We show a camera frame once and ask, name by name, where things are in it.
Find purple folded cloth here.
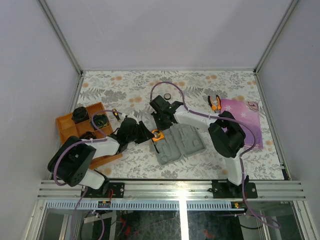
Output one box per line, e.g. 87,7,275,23
221,98,263,150

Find orange wooden divided tray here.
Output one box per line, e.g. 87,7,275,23
56,102,123,170

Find small black tape roll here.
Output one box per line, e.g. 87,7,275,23
163,93,171,100

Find orange tape measure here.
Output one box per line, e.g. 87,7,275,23
151,128,165,154

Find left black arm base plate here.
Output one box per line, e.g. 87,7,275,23
100,182,125,199

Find black orange rolled belt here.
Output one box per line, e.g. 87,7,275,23
79,131,97,140

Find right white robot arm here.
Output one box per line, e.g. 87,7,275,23
149,95,246,198

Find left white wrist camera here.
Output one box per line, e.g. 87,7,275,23
126,112,138,122

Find aluminium front rail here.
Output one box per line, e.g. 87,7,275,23
37,180,306,201

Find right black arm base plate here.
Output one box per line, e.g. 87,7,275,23
208,175,258,199

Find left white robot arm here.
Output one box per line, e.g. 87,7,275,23
47,117,154,198

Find grey plastic tool case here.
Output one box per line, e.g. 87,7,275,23
150,124,206,166

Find yellow black screwdriver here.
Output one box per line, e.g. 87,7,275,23
112,108,121,122

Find orange black pliers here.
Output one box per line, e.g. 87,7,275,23
207,95,222,113

